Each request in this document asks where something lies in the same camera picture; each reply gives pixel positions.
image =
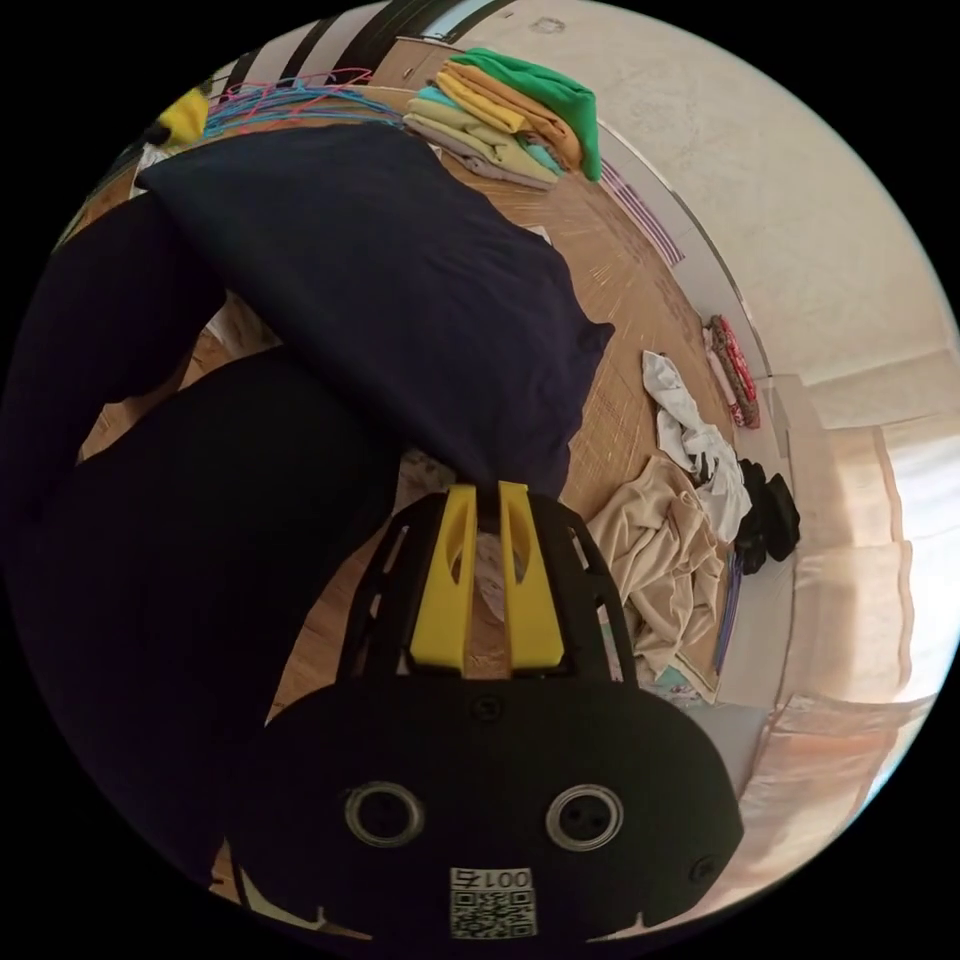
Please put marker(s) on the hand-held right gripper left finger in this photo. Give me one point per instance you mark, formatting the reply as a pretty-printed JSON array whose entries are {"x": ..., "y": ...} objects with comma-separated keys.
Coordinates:
[{"x": 442, "y": 600}]

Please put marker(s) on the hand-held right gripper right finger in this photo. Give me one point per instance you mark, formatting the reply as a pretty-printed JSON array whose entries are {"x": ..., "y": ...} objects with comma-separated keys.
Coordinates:
[{"x": 532, "y": 600}]

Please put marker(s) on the black short sleeve shirt with print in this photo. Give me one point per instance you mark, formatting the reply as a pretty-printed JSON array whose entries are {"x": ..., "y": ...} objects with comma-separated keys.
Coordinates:
[{"x": 375, "y": 300}]

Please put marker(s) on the heap of colourful clothes hangers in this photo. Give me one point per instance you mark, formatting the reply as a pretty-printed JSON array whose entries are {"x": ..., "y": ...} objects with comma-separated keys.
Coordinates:
[{"x": 300, "y": 101}]

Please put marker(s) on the pile of unfolded clothes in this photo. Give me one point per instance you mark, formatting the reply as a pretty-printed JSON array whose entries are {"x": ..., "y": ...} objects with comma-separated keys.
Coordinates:
[{"x": 675, "y": 555}]

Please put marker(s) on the wooden cupboard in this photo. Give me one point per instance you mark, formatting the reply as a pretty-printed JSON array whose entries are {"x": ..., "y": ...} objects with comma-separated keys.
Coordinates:
[{"x": 420, "y": 64}]

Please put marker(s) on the person's body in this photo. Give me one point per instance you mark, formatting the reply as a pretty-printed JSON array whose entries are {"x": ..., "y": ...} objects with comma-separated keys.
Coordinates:
[{"x": 150, "y": 562}]

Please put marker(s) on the red patterned cushion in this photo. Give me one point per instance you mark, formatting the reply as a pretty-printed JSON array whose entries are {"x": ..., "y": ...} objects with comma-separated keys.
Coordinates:
[{"x": 735, "y": 375}]

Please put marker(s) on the pale sheer curtain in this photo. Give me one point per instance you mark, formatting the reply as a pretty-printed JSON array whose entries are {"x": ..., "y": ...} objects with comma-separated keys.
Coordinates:
[{"x": 847, "y": 600}]

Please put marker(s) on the pile of folded colourful clothes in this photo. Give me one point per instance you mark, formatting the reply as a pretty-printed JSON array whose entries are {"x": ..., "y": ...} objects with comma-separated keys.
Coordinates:
[{"x": 517, "y": 112}]

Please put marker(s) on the bed with woven mat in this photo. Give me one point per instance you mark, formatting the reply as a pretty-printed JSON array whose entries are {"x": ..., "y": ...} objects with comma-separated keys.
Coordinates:
[{"x": 637, "y": 285}]

